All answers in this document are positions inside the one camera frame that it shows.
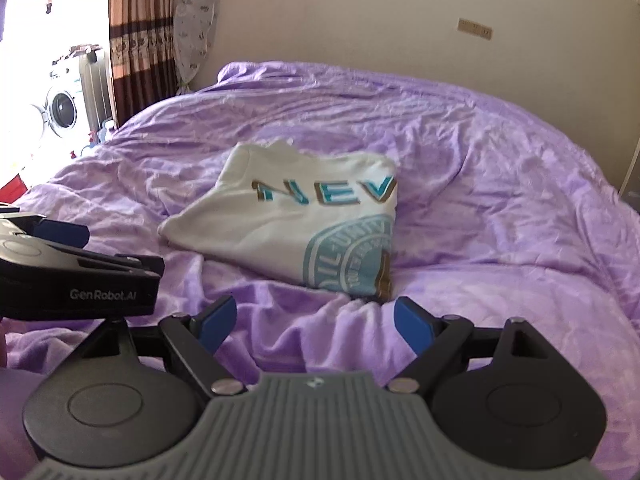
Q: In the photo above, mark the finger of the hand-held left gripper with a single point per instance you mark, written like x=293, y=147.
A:
x=135, y=266
x=60, y=234

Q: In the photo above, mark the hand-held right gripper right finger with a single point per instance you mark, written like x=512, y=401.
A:
x=414, y=327

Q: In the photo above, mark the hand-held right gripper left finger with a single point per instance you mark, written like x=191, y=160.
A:
x=219, y=327

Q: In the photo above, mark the white printed t-shirt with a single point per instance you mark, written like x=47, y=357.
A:
x=300, y=225

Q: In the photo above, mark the red cloth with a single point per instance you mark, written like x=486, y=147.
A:
x=11, y=187

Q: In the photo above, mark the white washing machine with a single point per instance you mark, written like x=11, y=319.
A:
x=59, y=107

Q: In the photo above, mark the purple floral blanket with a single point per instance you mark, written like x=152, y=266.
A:
x=500, y=210

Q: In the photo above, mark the grey ribbed suitcase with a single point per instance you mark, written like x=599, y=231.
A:
x=95, y=87

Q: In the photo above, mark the brown patterned curtain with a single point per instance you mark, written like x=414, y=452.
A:
x=142, y=35

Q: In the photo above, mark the white floral tied curtain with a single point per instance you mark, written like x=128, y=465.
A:
x=194, y=35

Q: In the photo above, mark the beige wall plate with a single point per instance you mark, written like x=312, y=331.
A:
x=475, y=27

